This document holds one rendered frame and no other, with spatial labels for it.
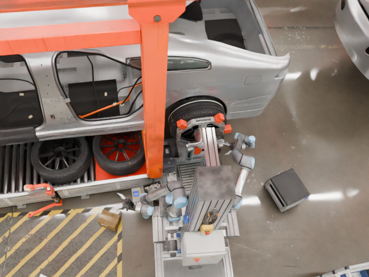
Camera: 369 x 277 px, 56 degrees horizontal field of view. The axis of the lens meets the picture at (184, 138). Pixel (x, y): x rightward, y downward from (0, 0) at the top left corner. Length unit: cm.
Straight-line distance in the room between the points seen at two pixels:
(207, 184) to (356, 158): 341
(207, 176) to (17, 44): 142
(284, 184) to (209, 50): 198
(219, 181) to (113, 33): 117
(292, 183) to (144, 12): 312
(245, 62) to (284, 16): 346
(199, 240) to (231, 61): 168
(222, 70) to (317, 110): 254
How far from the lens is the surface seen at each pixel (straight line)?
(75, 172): 418
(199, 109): 367
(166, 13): 195
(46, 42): 219
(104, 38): 216
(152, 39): 216
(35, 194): 432
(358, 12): 525
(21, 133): 401
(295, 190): 445
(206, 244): 306
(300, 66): 608
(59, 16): 331
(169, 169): 418
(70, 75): 439
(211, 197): 233
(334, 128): 556
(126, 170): 414
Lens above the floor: 420
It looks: 60 degrees down
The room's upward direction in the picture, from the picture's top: 9 degrees clockwise
